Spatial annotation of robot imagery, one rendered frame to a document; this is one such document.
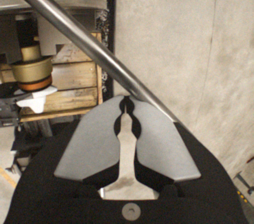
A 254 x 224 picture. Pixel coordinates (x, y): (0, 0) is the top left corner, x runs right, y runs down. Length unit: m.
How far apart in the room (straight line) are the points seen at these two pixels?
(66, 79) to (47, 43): 0.28
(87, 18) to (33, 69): 0.14
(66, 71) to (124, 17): 1.03
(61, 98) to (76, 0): 0.44
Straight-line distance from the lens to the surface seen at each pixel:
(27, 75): 0.32
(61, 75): 0.56
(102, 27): 0.82
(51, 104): 0.61
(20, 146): 0.75
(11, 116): 0.39
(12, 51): 0.30
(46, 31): 0.31
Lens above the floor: 1.41
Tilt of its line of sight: 55 degrees down
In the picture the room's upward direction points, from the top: 146 degrees clockwise
